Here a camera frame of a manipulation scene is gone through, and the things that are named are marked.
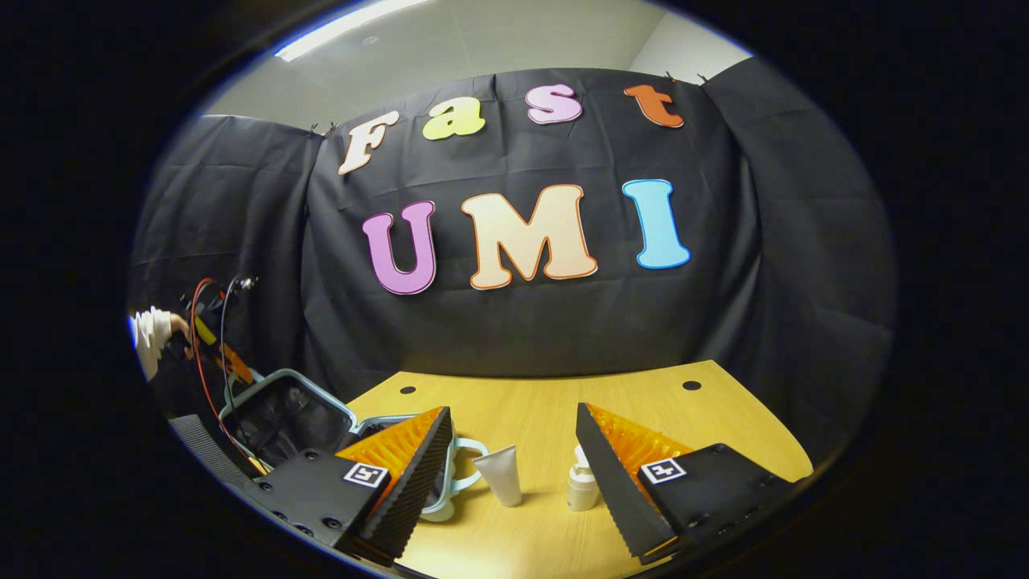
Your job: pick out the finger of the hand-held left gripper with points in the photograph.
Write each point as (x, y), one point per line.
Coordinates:
(233, 362)

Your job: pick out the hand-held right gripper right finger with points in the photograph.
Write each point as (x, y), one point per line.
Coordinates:
(611, 490)

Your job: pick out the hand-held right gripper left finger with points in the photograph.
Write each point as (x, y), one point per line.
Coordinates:
(426, 474)

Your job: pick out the white pump bottle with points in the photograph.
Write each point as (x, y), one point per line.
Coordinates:
(580, 490)

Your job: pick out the white squeeze tube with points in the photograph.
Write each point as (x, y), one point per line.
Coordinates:
(500, 476)

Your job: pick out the light blue suitcase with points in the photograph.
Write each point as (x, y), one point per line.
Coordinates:
(281, 418)

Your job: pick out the grey ribbed panel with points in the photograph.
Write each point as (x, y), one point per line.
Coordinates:
(205, 450)

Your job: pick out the black backdrop cloth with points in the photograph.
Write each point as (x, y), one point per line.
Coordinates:
(522, 330)

